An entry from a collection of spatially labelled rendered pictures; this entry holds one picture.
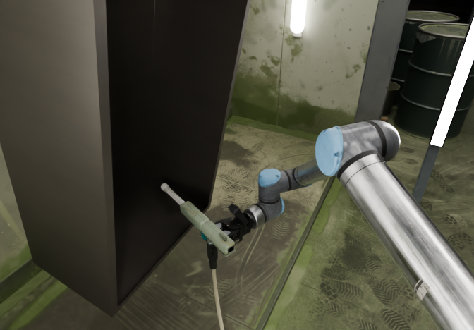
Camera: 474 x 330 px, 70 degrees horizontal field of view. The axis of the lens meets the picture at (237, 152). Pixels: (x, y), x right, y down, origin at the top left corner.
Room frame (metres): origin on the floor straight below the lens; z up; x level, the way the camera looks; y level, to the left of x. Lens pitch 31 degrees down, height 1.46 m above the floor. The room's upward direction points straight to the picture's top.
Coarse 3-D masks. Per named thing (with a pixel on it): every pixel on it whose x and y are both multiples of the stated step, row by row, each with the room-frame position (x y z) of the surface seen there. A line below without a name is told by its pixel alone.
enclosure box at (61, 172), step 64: (0, 0) 0.66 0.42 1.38; (64, 0) 0.58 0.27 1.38; (128, 0) 1.14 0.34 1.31; (192, 0) 1.19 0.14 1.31; (0, 64) 0.69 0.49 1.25; (64, 64) 0.60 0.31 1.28; (128, 64) 1.16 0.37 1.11; (192, 64) 1.19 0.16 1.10; (0, 128) 0.73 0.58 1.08; (64, 128) 0.62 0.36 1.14; (128, 128) 1.18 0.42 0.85; (192, 128) 1.20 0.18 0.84; (64, 192) 0.65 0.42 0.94; (128, 192) 1.18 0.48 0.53; (192, 192) 1.21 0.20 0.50; (64, 256) 0.70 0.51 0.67; (128, 256) 0.86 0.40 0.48
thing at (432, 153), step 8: (432, 152) 1.47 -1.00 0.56; (424, 160) 1.49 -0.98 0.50; (432, 160) 1.47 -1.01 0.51; (424, 168) 1.48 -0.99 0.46; (432, 168) 1.46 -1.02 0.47; (424, 176) 1.47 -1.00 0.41; (416, 184) 1.48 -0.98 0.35; (424, 184) 1.47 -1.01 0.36; (416, 192) 1.48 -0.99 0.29; (416, 200) 1.47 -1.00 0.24
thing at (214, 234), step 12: (168, 192) 1.15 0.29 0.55; (180, 204) 1.07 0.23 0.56; (192, 204) 1.05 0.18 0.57; (192, 216) 0.98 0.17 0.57; (204, 216) 0.97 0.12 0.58; (204, 228) 0.91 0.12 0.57; (216, 228) 0.91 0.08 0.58; (216, 240) 0.85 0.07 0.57; (228, 240) 0.84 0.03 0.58; (216, 252) 0.91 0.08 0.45; (228, 252) 0.81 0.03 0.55; (216, 264) 0.90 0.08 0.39
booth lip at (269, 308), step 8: (328, 184) 1.89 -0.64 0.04; (320, 200) 1.72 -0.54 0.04; (320, 208) 1.67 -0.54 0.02; (312, 216) 1.56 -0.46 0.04; (312, 224) 1.52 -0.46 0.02; (304, 232) 1.43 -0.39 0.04; (304, 240) 1.37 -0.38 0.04; (296, 248) 1.31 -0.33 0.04; (296, 256) 1.26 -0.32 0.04; (288, 264) 1.20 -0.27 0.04; (288, 272) 1.15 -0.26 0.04; (280, 280) 1.10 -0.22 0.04; (280, 288) 1.05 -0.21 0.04; (272, 296) 1.01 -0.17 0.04; (272, 304) 0.97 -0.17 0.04; (264, 312) 0.93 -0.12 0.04; (264, 320) 0.89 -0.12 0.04; (256, 328) 0.86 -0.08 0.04; (264, 328) 0.87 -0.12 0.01
